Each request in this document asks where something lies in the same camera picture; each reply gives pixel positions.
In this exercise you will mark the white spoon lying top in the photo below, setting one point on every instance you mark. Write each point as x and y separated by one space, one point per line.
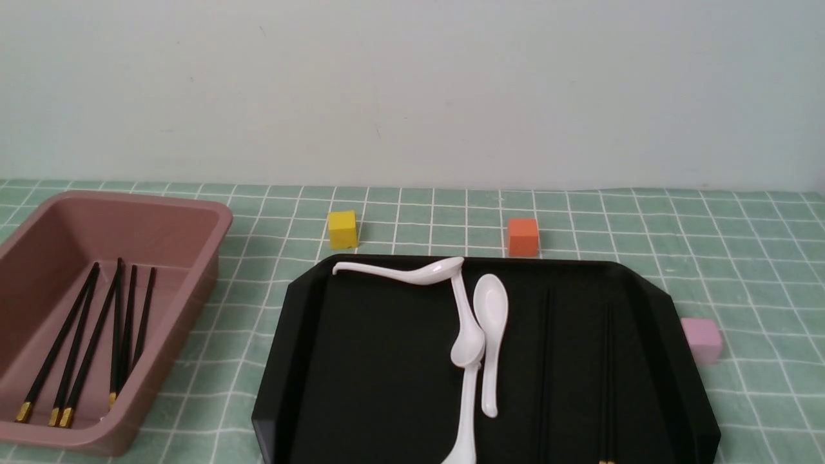
434 272

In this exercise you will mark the yellow cube block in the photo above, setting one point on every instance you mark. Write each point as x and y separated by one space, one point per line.
342 229

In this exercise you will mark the white spoon right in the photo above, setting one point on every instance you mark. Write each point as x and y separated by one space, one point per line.
490 303

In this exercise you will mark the orange cube block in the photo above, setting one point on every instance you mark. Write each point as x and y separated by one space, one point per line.
523 237

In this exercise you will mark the white spoon centre long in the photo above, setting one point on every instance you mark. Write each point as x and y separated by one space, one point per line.
467 353

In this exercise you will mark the black plastic tray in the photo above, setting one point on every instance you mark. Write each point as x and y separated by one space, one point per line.
359 369

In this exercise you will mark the black chopstick in bin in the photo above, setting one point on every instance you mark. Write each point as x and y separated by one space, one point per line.
143 326
129 319

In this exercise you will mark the pink cube block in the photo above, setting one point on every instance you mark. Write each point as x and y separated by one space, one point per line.
704 339

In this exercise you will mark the green checkered tablecloth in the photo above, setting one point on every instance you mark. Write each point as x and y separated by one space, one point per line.
753 262

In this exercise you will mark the black chopstick gold tip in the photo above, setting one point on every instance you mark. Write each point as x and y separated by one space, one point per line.
66 379
26 409
116 335
66 419

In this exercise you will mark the pink plastic bin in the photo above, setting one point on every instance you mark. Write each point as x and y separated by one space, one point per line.
45 263

